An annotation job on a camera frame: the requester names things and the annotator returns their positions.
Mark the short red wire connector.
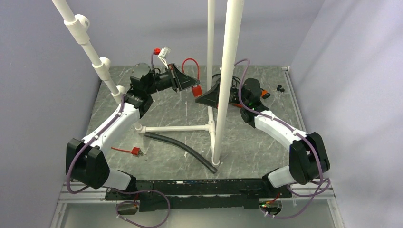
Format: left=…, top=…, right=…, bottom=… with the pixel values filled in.
left=111, top=147, right=145, bottom=157

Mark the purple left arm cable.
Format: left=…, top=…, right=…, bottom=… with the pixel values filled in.
left=65, top=50, right=171, bottom=228

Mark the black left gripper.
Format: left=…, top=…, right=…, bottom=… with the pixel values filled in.
left=145, top=63, right=199, bottom=95

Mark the red wire with connector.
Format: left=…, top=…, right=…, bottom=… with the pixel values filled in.
left=181, top=57, right=203, bottom=97

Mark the black corrugated hose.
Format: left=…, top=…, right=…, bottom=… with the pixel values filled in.
left=144, top=132, right=219, bottom=174

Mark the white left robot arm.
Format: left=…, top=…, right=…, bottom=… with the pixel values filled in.
left=66, top=63, right=200, bottom=200

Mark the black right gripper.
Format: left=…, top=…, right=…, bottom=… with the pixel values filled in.
left=196, top=79, right=249, bottom=110

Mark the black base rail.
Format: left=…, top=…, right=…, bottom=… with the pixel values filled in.
left=105, top=178, right=291, bottom=212

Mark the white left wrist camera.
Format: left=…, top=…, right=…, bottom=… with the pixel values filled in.
left=157, top=47, right=171, bottom=68

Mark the small black key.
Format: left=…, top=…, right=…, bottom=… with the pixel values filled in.
left=273, top=85, right=285, bottom=93

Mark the white PVC pipe frame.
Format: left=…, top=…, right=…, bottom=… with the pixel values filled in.
left=51, top=0, right=245, bottom=167

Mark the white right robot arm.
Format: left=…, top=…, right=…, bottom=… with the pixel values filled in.
left=229, top=78, right=330, bottom=197

